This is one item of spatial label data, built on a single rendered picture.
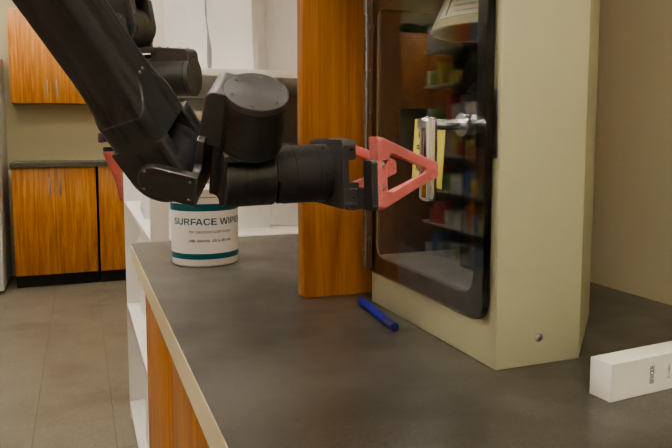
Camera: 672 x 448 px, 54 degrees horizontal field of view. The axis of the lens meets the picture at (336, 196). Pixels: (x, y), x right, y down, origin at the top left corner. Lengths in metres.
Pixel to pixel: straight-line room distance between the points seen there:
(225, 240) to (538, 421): 0.80
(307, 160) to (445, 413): 0.26
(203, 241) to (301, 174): 0.67
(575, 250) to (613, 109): 0.48
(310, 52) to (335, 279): 0.35
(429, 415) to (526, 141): 0.30
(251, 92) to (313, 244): 0.47
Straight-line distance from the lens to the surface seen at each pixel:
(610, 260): 1.22
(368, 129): 0.97
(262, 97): 0.57
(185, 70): 0.98
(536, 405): 0.67
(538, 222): 0.74
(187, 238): 1.28
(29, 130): 6.15
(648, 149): 1.15
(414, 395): 0.67
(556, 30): 0.75
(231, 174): 0.61
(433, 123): 0.71
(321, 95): 1.01
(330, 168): 0.63
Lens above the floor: 1.19
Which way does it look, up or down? 5 degrees down
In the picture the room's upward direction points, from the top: straight up
